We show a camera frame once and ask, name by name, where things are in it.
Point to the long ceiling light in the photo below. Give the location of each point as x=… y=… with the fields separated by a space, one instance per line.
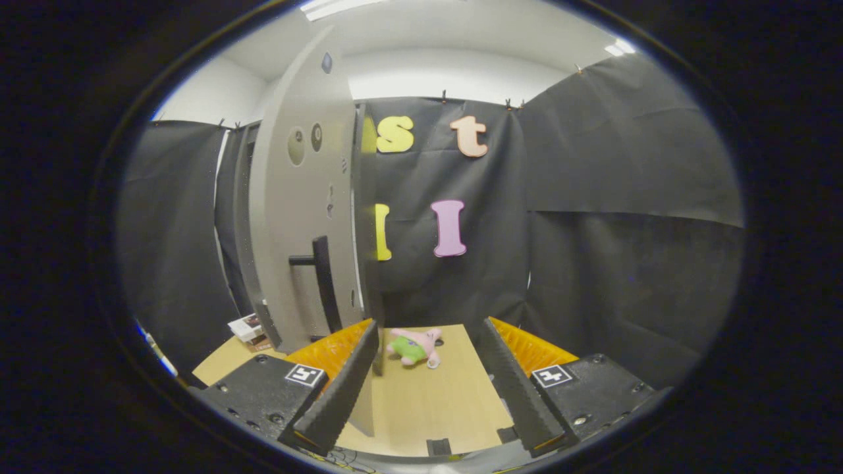
x=336 y=8

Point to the black backdrop cloth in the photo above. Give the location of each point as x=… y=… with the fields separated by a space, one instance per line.
x=625 y=197

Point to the grey shoe cabinet door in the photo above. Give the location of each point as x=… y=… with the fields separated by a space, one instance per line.
x=296 y=197

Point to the small ceiling light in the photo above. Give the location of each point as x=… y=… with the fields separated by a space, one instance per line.
x=619 y=47

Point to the pink green plush toy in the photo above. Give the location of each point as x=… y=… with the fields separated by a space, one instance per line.
x=411 y=349

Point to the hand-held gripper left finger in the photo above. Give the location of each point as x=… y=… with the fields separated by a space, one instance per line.
x=342 y=388

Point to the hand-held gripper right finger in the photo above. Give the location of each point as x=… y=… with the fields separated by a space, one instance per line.
x=514 y=388

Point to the black table clamp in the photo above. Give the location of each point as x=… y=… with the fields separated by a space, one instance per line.
x=438 y=447
x=507 y=434

